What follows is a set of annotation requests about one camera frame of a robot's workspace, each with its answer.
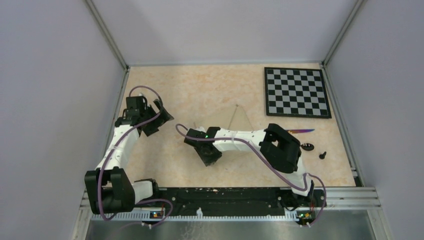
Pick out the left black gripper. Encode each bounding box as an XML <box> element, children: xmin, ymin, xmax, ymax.
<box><xmin>140</xmin><ymin>99</ymin><xmax>173</xmax><ymax>136</ymax></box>

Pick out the small black screw knob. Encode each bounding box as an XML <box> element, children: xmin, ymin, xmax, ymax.
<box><xmin>318</xmin><ymin>151</ymin><xmax>327</xmax><ymax>160</ymax></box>

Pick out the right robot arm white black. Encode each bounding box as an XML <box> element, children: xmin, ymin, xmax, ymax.
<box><xmin>183</xmin><ymin>123</ymin><xmax>314</xmax><ymax>206</ymax></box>

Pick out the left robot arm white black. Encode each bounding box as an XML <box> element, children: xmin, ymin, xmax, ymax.
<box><xmin>84</xmin><ymin>95</ymin><xmax>173</xmax><ymax>216</ymax></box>

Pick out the black utensil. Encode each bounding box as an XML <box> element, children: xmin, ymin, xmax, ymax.
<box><xmin>300</xmin><ymin>142</ymin><xmax>315</xmax><ymax>151</ymax></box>

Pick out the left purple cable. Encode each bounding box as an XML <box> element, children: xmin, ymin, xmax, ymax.
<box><xmin>97</xmin><ymin>85</ymin><xmax>174</xmax><ymax>229</ymax></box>

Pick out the aluminium frame rail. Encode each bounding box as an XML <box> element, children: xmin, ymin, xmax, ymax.
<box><xmin>78</xmin><ymin>187</ymin><xmax>382</xmax><ymax>223</ymax></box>

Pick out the purple cable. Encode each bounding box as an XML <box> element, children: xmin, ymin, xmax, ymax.
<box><xmin>97</xmin><ymin>85</ymin><xmax>174</xmax><ymax>229</ymax></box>
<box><xmin>174</xmin><ymin>123</ymin><xmax>328</xmax><ymax>228</ymax></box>

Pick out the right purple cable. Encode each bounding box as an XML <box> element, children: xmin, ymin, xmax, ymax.
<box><xmin>174</xmin><ymin>123</ymin><xmax>328</xmax><ymax>228</ymax></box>

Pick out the beige cloth napkin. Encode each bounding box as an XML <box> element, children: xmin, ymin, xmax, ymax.
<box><xmin>193</xmin><ymin>104</ymin><xmax>254</xmax><ymax>166</ymax></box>

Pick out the black white checkerboard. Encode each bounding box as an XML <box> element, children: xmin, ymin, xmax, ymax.
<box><xmin>264</xmin><ymin>67</ymin><xmax>332</xmax><ymax>119</ymax></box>

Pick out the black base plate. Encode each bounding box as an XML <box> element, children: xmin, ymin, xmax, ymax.
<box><xmin>128</xmin><ymin>187</ymin><xmax>326</xmax><ymax>217</ymax></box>

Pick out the iridescent purple utensil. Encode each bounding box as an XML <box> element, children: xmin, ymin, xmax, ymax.
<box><xmin>287</xmin><ymin>129</ymin><xmax>315</xmax><ymax>134</ymax></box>

